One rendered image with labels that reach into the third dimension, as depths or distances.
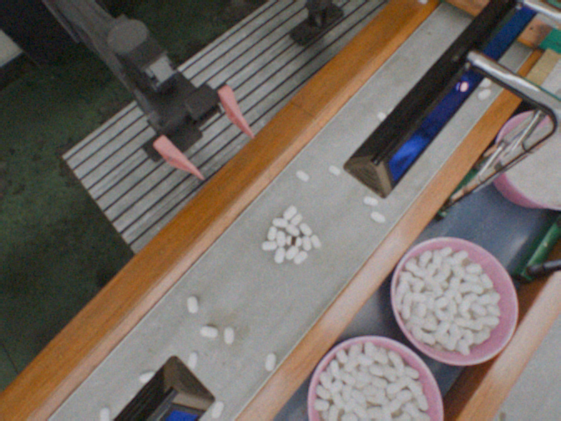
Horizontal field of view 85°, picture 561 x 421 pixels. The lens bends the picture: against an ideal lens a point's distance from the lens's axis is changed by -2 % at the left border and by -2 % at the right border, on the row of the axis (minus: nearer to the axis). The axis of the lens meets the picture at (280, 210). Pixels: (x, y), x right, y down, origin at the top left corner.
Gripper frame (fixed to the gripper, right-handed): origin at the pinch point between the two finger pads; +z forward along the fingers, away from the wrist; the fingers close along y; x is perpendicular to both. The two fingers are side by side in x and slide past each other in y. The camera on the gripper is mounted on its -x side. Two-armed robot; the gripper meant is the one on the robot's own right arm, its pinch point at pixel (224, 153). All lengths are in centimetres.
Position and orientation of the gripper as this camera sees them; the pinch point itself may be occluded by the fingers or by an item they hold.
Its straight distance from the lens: 48.2
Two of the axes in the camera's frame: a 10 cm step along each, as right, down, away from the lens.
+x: 0.5, 2.9, 9.6
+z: 6.8, 6.9, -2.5
